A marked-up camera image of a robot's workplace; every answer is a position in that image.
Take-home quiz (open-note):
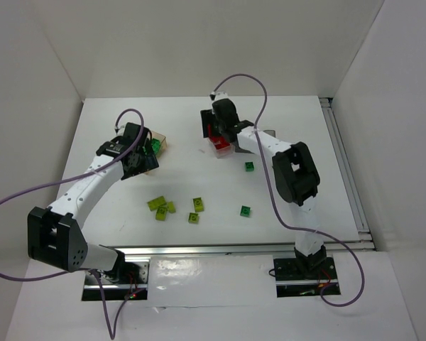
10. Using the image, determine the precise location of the lime small lego brick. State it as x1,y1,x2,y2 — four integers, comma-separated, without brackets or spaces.
167,201,176,213

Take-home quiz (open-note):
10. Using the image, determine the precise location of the clear plastic container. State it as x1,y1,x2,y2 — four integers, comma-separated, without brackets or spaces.
207,136,234,158

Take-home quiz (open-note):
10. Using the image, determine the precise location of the green lego brick lower right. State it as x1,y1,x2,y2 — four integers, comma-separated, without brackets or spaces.
239,205,251,217

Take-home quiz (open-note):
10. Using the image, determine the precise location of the aluminium rail front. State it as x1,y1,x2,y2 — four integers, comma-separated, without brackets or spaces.
41,243,306,259

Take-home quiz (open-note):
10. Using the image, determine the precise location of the smoky grey plastic container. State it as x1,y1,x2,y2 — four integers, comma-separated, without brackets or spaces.
236,126,277,156

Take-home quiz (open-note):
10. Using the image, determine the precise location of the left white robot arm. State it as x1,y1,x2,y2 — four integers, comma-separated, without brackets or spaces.
27,123,158,283

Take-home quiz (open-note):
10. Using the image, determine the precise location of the green lego beside red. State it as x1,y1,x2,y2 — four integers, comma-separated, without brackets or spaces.
245,161,255,172

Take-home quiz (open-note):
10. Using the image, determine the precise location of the aluminium rail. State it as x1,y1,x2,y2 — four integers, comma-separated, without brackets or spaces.
41,243,306,259
319,97,375,249

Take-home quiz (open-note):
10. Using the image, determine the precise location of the lime lego brick center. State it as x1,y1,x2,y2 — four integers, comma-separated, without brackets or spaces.
192,197,204,213

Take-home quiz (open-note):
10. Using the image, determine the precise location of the lime long lego brick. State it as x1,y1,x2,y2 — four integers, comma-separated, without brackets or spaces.
147,196,167,212

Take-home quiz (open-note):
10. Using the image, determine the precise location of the tan translucent container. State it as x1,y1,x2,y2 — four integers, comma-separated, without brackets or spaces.
143,131,168,175

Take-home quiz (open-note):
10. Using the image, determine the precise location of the lime lego brick lower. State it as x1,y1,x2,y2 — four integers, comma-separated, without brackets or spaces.
187,212,200,224

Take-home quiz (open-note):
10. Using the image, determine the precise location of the aluminium rail right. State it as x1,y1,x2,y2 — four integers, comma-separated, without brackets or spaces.
319,97,375,249

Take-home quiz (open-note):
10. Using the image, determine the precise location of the red lego brick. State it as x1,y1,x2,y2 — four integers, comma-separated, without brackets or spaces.
207,124,230,150

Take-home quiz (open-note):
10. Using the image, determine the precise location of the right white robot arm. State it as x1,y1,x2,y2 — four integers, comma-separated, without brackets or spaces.
200,93,327,275

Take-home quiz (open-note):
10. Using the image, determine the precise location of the lime square lego brick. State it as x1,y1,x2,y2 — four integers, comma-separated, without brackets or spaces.
155,206,168,221

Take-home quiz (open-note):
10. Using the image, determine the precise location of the green small lego brick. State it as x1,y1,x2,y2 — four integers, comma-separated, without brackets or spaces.
151,139,163,156

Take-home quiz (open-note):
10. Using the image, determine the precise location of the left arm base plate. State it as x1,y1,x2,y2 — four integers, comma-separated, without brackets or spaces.
81,257,150,302

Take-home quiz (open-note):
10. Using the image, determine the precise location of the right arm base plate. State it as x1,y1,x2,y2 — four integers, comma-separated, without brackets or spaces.
268,257,341,298

